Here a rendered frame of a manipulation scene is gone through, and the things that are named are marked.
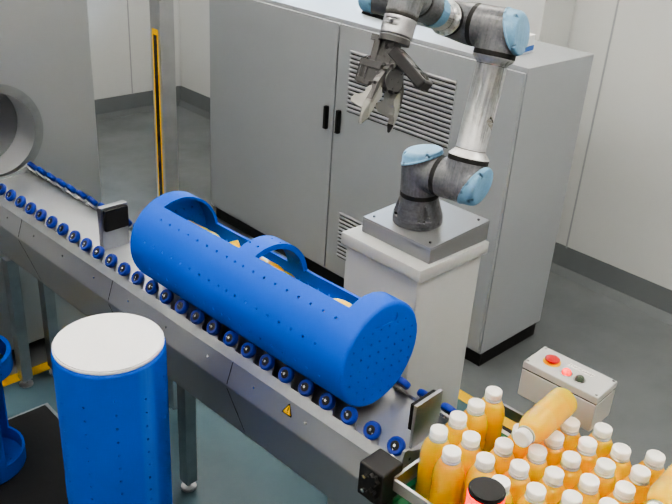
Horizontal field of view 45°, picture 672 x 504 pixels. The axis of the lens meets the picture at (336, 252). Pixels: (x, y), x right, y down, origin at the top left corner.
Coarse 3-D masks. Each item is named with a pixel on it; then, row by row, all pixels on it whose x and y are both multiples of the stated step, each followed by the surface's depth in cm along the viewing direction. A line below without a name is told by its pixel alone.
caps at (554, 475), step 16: (608, 432) 177; (592, 448) 172; (624, 448) 173; (576, 464) 168; (608, 464) 168; (656, 464) 170; (560, 480) 163; (592, 480) 163; (624, 480) 164; (640, 480) 165; (528, 496) 160; (544, 496) 159; (576, 496) 159; (624, 496) 161
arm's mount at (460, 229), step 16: (384, 208) 250; (448, 208) 251; (368, 224) 244; (384, 224) 241; (448, 224) 241; (464, 224) 242; (480, 224) 242; (384, 240) 241; (400, 240) 236; (416, 240) 232; (432, 240) 232; (448, 240) 233; (464, 240) 239; (480, 240) 245; (416, 256) 233; (432, 256) 230
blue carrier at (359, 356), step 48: (144, 240) 235; (192, 240) 224; (240, 240) 248; (192, 288) 223; (240, 288) 210; (288, 288) 202; (336, 288) 223; (288, 336) 199; (336, 336) 189; (384, 336) 196; (336, 384) 191; (384, 384) 204
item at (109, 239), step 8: (120, 200) 273; (104, 208) 267; (112, 208) 269; (120, 208) 270; (104, 216) 267; (112, 216) 268; (120, 216) 271; (104, 224) 268; (112, 224) 270; (120, 224) 272; (128, 224) 274; (104, 232) 270; (112, 232) 273; (120, 232) 275; (128, 232) 278; (104, 240) 272; (112, 240) 274; (120, 240) 276; (128, 240) 279; (104, 248) 273
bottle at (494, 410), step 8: (488, 400) 188; (488, 408) 188; (496, 408) 188; (488, 416) 188; (496, 416) 188; (504, 416) 190; (488, 424) 189; (496, 424) 189; (488, 432) 190; (496, 432) 190; (488, 440) 191; (488, 448) 192
